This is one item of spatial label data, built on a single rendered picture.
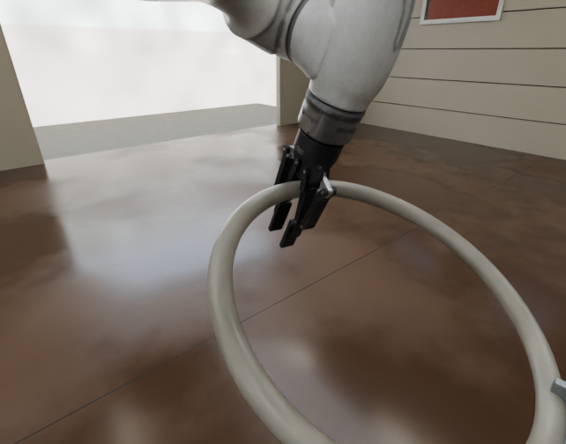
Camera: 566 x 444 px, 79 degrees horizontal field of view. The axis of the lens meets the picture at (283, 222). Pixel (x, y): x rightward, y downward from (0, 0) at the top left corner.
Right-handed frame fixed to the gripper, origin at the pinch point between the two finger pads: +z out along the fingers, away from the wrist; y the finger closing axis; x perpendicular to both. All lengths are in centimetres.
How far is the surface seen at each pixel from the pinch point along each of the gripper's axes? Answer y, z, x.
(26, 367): -75, 163, -61
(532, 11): -266, -42, 577
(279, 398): 29.0, -10.6, -21.9
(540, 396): 42.5, -9.5, 9.3
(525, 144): -158, 112, 600
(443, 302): 0, 108, 163
